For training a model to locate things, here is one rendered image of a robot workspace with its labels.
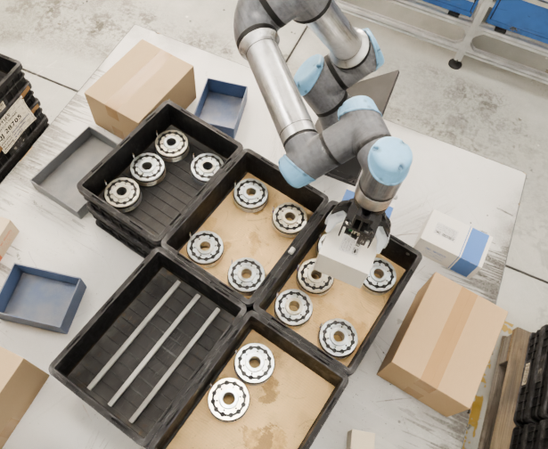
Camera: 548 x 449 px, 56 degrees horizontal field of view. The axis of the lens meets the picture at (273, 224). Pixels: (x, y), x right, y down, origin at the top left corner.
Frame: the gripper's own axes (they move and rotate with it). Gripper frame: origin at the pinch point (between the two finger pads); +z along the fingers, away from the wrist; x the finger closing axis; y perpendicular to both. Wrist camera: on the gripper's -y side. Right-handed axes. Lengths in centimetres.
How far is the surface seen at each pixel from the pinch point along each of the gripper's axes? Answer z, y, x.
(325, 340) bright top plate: 25.0, 19.2, 3.9
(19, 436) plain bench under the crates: 40, 71, -59
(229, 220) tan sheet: 27.9, -3.3, -34.9
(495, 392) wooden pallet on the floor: 109, -17, 81
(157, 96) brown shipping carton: 25, -33, -75
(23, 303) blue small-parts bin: 40, 41, -79
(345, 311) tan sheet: 27.9, 8.4, 6.1
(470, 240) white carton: 32, -31, 34
